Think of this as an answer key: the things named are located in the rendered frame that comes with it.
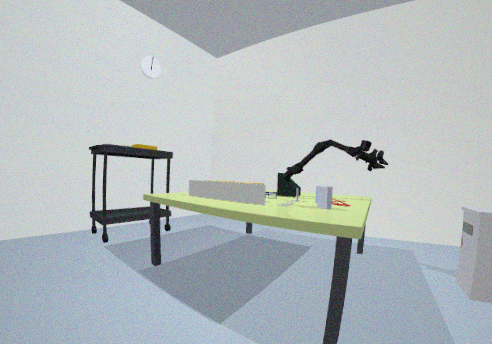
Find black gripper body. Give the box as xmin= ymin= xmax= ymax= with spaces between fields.
xmin=365 ymin=151 xmax=384 ymax=171

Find navy blue glasses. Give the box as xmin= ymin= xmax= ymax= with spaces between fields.
xmin=265 ymin=192 xmax=278 ymax=199

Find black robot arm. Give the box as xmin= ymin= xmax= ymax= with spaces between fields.
xmin=282 ymin=140 xmax=372 ymax=181

